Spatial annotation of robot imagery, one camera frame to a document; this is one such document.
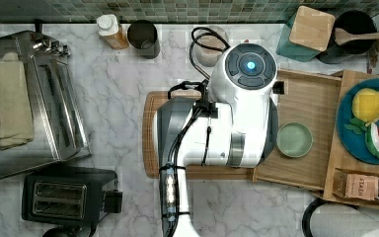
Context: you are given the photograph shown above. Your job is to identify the wooden drawer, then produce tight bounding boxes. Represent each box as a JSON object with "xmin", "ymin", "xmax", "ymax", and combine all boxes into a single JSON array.
[{"xmin": 252, "ymin": 69, "xmax": 341, "ymax": 191}]

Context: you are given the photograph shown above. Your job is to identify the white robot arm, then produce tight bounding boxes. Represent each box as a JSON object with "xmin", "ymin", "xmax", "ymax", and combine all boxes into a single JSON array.
[{"xmin": 152, "ymin": 42, "xmax": 278, "ymax": 237}]

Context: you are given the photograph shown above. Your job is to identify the wooden drawer organizer box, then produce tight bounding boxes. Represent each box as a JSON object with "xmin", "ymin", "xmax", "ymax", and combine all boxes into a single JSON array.
[{"xmin": 323, "ymin": 70, "xmax": 379, "ymax": 209}]

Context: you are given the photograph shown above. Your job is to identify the clear cereal jar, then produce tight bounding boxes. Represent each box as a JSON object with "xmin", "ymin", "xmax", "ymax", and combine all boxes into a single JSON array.
[{"xmin": 194, "ymin": 36, "xmax": 225, "ymax": 67}]

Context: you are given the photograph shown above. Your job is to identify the dark grey cup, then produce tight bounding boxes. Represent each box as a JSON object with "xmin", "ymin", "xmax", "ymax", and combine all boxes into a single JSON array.
[{"xmin": 127, "ymin": 20, "xmax": 160, "ymax": 59}]

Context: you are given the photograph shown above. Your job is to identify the green ceramic bowl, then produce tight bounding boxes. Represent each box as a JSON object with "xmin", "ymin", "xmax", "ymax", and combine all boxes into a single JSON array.
[{"xmin": 276, "ymin": 121, "xmax": 313, "ymax": 158}]

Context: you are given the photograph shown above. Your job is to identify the orange bottle white cap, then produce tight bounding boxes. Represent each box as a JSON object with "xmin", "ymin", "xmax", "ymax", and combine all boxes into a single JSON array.
[{"xmin": 97, "ymin": 14, "xmax": 129, "ymax": 49}]

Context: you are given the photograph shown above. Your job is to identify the stainless steel toaster oven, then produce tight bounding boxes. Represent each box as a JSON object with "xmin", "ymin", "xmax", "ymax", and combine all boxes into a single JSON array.
[{"xmin": 0, "ymin": 31, "xmax": 91, "ymax": 180}]

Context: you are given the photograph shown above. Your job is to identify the teal canister wooden lid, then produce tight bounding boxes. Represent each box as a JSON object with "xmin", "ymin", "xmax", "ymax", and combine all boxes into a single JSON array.
[{"xmin": 276, "ymin": 6, "xmax": 336, "ymax": 62}]

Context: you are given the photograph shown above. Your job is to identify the black paper towel base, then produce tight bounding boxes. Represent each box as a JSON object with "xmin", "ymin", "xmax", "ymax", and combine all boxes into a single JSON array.
[{"xmin": 301, "ymin": 198, "xmax": 326, "ymax": 237}]

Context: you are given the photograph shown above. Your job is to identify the black two-slot toaster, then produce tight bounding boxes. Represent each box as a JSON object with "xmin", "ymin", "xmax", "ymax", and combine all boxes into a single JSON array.
[{"xmin": 22, "ymin": 165, "xmax": 122, "ymax": 226}]

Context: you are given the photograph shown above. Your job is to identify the blue plate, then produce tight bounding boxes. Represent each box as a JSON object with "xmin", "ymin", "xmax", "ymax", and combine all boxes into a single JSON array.
[{"xmin": 336, "ymin": 78, "xmax": 379, "ymax": 165}]

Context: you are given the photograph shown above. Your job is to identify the wooden spoon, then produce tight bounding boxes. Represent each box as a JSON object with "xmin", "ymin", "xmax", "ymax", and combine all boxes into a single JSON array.
[{"xmin": 335, "ymin": 28, "xmax": 379, "ymax": 45}]

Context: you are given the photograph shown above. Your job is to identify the tea bag boxes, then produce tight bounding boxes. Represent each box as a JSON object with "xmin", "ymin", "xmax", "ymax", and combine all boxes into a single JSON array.
[{"xmin": 333, "ymin": 171, "xmax": 379, "ymax": 200}]

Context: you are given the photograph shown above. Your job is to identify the paper towel roll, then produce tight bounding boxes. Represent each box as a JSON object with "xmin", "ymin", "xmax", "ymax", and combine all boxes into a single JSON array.
[{"xmin": 309, "ymin": 203, "xmax": 379, "ymax": 237}]

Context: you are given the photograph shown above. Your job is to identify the yellow plush lemon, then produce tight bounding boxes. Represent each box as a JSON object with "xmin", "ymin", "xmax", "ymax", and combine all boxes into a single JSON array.
[{"xmin": 351, "ymin": 88, "xmax": 379, "ymax": 122}]

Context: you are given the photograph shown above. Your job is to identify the folded beige towel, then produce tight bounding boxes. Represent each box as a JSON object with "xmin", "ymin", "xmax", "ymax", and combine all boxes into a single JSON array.
[{"xmin": 0, "ymin": 52, "xmax": 35, "ymax": 150}]

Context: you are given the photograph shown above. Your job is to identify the black utensil holder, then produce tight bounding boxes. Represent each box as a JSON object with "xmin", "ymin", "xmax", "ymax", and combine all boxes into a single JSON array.
[{"xmin": 316, "ymin": 9, "xmax": 378, "ymax": 65}]

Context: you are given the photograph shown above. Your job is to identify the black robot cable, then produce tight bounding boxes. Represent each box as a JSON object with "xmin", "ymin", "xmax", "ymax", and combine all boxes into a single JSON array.
[{"xmin": 167, "ymin": 26, "xmax": 231, "ymax": 101}]

